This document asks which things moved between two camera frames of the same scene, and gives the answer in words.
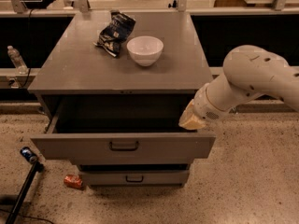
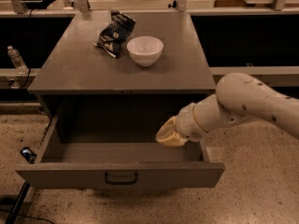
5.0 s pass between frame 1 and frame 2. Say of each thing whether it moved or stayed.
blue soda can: stayed
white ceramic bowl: stayed
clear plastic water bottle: stayed
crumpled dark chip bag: stayed
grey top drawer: moved
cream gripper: moved
